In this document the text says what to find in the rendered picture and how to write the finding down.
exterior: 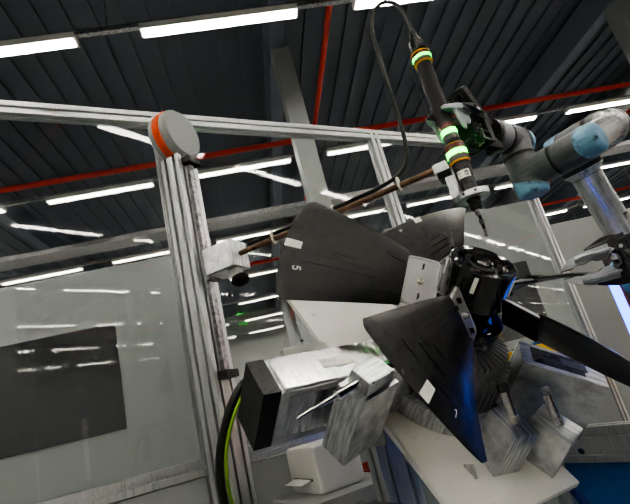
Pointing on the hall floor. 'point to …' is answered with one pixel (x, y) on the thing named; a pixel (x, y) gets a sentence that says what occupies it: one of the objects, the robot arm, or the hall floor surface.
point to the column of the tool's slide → (204, 334)
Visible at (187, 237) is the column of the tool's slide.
